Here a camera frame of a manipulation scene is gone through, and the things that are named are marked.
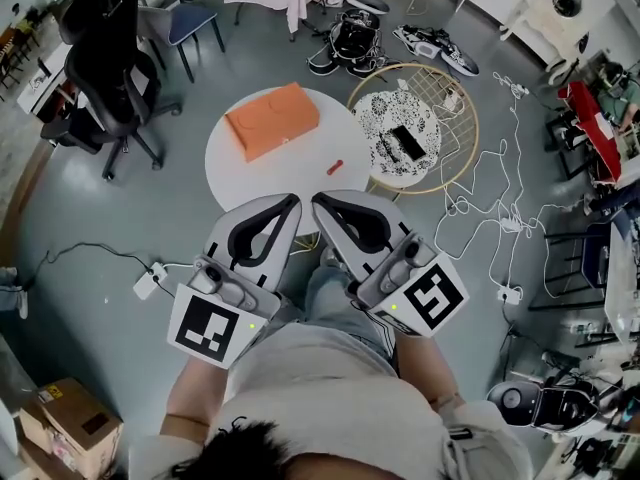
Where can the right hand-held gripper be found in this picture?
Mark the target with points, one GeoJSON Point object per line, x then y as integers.
{"type": "Point", "coordinates": [425, 293]}

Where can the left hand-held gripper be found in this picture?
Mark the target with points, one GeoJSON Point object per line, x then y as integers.
{"type": "Point", "coordinates": [205, 325]}

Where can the red utility knife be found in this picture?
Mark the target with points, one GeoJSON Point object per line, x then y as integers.
{"type": "Point", "coordinates": [335, 166]}

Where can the person's left forearm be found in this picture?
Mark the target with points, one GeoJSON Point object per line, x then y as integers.
{"type": "Point", "coordinates": [192, 398]}

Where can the person's right forearm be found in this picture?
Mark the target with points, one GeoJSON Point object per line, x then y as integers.
{"type": "Point", "coordinates": [425, 368]}

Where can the person's grey shoe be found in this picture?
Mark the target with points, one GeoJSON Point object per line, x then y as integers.
{"type": "Point", "coordinates": [329, 255]}

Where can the person's blue jeans leg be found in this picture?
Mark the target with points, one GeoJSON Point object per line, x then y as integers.
{"type": "Point", "coordinates": [335, 298]}

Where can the white round table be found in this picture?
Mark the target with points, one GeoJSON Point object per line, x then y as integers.
{"type": "Point", "coordinates": [300, 168]}

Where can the black smartphone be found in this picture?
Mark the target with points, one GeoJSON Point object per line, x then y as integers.
{"type": "Point", "coordinates": [409, 142]}

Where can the orange cardboard box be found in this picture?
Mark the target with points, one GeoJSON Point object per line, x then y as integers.
{"type": "Point", "coordinates": [272, 120]}

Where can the white power strip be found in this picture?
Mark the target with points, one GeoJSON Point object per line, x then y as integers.
{"type": "Point", "coordinates": [150, 280]}

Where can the white power adapter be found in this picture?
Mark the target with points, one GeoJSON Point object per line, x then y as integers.
{"type": "Point", "coordinates": [510, 294]}

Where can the person's grey shirt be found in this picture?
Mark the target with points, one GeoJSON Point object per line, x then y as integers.
{"type": "Point", "coordinates": [330, 408]}

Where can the black and white sneakers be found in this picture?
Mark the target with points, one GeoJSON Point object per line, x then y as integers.
{"type": "Point", "coordinates": [440, 50]}

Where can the blue seat chair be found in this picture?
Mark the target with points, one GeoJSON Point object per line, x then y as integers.
{"type": "Point", "coordinates": [192, 23]}

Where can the black office chair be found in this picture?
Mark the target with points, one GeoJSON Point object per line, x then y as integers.
{"type": "Point", "coordinates": [107, 73]}

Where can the brown cardboard box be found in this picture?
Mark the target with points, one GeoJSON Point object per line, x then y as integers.
{"type": "Point", "coordinates": [70, 428]}

